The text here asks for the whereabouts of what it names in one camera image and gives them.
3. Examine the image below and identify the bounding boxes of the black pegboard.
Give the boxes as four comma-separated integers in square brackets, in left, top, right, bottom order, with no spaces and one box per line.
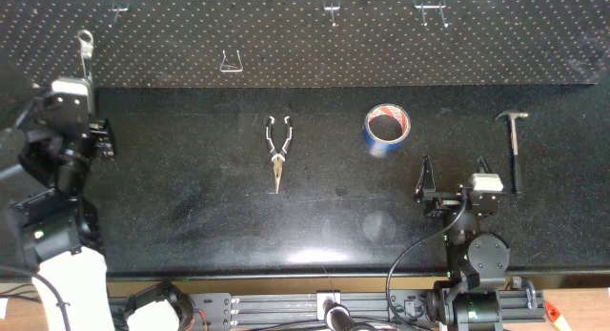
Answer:
[0,0,610,90]

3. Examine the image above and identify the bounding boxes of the black cable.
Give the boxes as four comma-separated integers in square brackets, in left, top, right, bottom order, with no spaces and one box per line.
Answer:
[384,197,471,323]
[0,264,72,331]

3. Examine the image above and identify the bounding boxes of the pliers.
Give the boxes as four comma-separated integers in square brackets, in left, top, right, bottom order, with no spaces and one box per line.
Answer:
[263,114,295,196]

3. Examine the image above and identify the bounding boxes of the wrench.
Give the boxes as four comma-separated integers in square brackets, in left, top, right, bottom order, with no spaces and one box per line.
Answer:
[75,29,96,84]

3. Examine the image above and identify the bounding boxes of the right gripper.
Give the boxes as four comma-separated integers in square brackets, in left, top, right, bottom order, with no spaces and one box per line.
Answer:
[413,154,493,219]

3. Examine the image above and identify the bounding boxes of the thin black wire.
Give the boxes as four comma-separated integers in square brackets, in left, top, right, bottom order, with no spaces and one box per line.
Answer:
[0,281,44,304]

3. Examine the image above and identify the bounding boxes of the red and white object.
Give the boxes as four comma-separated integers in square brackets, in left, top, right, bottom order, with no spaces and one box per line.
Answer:
[544,300,574,331]

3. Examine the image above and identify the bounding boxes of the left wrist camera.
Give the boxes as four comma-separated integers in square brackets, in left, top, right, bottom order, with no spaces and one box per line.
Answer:
[51,77,95,114]

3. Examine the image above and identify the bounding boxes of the roll of blue tape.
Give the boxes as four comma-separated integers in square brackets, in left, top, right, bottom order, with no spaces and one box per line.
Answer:
[362,103,413,158]

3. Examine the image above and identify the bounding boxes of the mounting rail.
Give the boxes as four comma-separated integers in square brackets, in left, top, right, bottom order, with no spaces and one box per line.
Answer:
[107,276,547,331]

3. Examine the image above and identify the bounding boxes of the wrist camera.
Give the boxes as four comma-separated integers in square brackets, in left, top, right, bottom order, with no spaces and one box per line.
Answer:
[51,77,95,114]
[467,173,505,195]

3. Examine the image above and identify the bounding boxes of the hammer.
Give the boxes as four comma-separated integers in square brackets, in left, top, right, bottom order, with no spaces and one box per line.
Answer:
[494,110,530,197]

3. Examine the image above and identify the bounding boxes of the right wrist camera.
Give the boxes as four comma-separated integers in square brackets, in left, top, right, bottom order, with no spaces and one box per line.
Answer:
[467,173,505,195]

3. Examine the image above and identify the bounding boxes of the metal hook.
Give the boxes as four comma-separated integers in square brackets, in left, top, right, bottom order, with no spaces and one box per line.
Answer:
[322,1,342,28]
[413,0,451,30]
[218,49,245,74]
[110,1,131,27]

